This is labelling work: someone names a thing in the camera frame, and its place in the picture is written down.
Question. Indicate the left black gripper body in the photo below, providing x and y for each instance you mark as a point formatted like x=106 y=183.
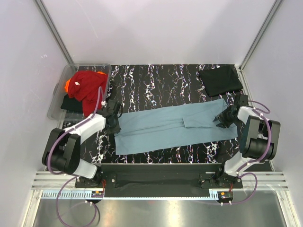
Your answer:
x=115 y=128

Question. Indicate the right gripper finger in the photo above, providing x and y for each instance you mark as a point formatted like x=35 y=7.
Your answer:
x=221 y=125
x=219 y=117

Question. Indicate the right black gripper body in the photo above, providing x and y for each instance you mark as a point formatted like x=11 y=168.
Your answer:
x=229 y=119

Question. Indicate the blue t-shirt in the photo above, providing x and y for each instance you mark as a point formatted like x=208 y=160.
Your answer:
x=174 y=126

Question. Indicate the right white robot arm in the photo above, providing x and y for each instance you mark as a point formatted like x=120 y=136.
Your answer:
x=258 y=142

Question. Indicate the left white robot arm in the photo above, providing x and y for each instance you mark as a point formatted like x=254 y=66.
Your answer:
x=62 y=151

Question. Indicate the folded black t-shirt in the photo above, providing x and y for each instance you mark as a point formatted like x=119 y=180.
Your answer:
x=220 y=80

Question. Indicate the red t-shirt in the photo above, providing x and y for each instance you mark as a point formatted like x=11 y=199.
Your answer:
x=84 y=87

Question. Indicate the black t-shirt in bin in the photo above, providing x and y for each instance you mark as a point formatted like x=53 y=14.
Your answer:
x=71 y=104

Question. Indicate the orange t-shirt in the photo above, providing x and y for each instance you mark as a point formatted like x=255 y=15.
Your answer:
x=66 y=87

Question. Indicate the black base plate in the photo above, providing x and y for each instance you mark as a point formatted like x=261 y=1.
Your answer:
x=157 y=181

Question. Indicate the aluminium frame rail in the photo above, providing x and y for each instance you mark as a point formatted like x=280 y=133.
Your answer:
x=266 y=181

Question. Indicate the white slotted cable duct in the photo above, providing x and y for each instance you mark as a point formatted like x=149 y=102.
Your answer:
x=72 y=194

